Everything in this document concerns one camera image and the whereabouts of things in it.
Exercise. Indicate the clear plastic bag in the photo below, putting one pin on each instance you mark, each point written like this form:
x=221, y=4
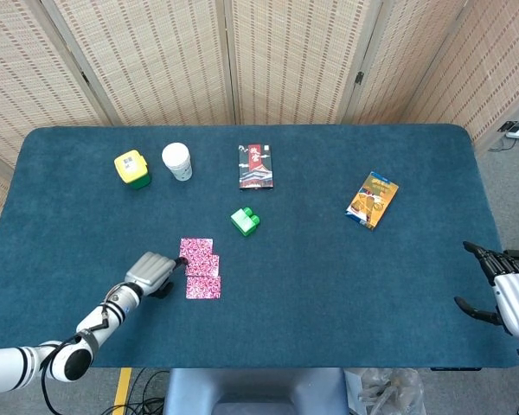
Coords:
x=385, y=389

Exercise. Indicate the black screen hinge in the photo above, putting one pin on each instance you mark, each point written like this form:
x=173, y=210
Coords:
x=359, y=78
x=85, y=78

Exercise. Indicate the orange snack box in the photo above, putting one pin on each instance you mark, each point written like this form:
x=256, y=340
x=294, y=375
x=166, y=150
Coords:
x=372, y=201

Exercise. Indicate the white paper cups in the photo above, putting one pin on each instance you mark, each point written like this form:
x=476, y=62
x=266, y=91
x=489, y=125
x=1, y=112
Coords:
x=177, y=162

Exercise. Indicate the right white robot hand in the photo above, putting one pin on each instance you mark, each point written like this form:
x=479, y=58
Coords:
x=517, y=298

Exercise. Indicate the green bin with yellow lid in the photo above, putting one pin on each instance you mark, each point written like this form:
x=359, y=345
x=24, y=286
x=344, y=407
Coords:
x=132, y=166

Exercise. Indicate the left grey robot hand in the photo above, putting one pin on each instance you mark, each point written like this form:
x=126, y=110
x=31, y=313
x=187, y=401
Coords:
x=151, y=270

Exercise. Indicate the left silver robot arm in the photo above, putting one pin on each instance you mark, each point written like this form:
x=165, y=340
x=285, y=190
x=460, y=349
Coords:
x=95, y=320

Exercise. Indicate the yellow floor tape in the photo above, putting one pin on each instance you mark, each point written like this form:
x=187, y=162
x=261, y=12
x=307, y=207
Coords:
x=122, y=391

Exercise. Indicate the blue felt table cloth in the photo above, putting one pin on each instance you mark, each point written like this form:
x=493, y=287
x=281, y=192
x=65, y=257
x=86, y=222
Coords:
x=328, y=281

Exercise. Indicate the red dark snack box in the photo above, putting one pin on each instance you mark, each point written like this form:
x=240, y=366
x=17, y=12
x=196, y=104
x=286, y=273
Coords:
x=255, y=168

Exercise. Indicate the black power adapter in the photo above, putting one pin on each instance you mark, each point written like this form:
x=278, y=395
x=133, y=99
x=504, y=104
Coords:
x=507, y=126

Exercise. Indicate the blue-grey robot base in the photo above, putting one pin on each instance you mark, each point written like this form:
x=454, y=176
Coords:
x=255, y=389

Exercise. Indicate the green toy brick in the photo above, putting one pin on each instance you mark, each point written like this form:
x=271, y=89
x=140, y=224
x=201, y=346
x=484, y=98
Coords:
x=244, y=222

